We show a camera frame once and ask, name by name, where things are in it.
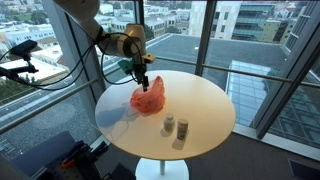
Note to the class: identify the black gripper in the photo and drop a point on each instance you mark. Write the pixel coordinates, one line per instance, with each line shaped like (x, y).
(140, 68)

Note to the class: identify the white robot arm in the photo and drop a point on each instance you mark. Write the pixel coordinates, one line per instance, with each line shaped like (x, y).
(100, 30)

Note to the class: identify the orange plastic bag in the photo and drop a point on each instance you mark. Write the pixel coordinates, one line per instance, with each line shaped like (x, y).
(148, 96)

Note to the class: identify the white labelled pill bottle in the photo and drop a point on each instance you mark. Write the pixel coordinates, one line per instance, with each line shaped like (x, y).
(182, 129)

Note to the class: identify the dark window mullion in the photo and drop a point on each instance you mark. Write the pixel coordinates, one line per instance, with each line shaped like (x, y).
(205, 36)

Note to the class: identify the pale window pillar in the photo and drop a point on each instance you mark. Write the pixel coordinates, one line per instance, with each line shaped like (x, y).
(70, 56)

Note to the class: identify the white round table base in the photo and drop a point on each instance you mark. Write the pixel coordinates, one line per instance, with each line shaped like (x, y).
(162, 168)

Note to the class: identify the black bulky object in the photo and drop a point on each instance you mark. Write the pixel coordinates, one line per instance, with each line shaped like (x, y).
(120, 172)

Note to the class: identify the metal window railing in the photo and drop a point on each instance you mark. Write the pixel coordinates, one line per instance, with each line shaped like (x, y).
(253, 74)
(43, 106)

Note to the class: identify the yellow mount piece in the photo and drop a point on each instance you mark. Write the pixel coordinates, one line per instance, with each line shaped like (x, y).
(149, 58)

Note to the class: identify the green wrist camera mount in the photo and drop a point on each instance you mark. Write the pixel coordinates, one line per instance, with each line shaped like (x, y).
(126, 65)

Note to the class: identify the black exterior camera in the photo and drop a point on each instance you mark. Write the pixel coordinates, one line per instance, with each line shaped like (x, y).
(23, 48)

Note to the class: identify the dark slanted window post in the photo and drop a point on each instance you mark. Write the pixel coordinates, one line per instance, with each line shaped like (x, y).
(283, 93)

